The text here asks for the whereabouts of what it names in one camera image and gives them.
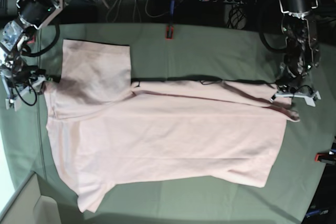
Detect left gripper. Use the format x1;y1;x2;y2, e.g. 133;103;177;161
270;77;320;102

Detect red black table clamp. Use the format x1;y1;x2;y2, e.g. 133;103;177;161
314;149;336;165
165;25;174;40

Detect pink t-shirt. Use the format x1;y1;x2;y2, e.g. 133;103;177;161
45;40;299;212

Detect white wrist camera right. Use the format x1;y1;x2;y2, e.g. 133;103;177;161
5;97;22;112

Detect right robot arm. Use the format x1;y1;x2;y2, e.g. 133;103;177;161
1;0;71;110

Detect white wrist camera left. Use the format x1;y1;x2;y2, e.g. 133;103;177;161
304;93;321;107

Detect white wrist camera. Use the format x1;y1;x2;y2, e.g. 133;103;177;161
5;97;22;112
304;93;321;107

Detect red black table clamp right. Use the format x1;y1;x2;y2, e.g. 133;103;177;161
314;149;336;165

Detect red black table clamp centre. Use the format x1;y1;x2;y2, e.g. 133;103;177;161
165;25;174;40

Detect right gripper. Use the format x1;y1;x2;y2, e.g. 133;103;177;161
1;66;52;103

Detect beige cardboard box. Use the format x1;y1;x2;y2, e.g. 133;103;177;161
1;172;61;224

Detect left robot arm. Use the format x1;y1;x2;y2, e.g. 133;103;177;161
259;0;321;106

